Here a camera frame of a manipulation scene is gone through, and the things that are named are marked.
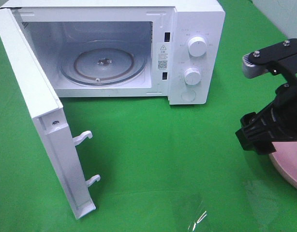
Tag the pink speckled plate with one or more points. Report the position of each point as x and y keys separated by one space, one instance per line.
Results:
x=284 y=160

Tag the glass microwave turntable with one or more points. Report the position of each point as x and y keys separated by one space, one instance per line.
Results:
x=103 y=62

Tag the white lower microwave knob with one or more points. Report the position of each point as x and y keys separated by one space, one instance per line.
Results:
x=192 y=76

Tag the white upper microwave knob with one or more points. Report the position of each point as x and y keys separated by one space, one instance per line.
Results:
x=197 y=46

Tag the white microwave oven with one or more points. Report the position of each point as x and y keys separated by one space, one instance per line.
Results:
x=167 y=25

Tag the white microwave knob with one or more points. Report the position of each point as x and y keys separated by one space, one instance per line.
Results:
x=192 y=76
x=197 y=46

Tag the white partition panel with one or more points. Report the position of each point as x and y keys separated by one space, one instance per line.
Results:
x=274 y=24

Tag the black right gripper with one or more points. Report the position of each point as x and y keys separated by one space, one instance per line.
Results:
x=271 y=124

